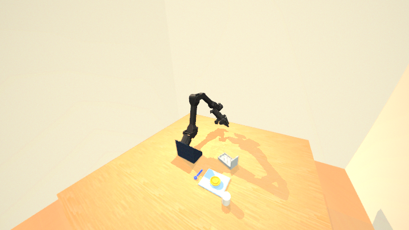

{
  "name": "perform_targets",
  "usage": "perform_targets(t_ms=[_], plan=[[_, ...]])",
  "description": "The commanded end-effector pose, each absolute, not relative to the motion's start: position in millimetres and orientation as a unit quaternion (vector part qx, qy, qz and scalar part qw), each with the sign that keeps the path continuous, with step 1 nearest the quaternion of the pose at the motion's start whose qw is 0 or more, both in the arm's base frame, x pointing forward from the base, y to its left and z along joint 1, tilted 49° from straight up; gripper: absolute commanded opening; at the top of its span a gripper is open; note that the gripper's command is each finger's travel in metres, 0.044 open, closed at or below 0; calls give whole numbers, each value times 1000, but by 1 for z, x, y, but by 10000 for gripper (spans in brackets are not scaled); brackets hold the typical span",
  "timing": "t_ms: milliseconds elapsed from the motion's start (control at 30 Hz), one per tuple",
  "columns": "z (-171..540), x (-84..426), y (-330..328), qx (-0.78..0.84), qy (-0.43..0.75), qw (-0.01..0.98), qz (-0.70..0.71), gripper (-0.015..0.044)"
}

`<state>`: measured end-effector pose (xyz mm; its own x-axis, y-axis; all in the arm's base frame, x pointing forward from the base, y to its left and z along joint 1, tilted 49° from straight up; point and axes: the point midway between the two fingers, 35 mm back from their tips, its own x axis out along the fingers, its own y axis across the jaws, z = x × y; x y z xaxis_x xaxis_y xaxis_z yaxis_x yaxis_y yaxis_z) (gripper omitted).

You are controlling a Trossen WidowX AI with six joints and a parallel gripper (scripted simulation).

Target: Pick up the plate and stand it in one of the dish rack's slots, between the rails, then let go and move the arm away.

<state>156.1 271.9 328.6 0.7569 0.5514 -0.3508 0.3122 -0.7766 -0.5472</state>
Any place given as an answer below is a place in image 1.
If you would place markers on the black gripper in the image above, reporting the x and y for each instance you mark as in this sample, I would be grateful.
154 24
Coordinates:
223 119

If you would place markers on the light blue flat mat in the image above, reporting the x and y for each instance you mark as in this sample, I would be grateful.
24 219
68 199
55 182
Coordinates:
205 182

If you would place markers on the yellow plate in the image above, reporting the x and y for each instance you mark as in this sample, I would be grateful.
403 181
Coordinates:
215 181

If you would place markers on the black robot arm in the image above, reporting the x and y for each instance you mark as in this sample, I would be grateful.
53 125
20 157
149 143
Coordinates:
192 129

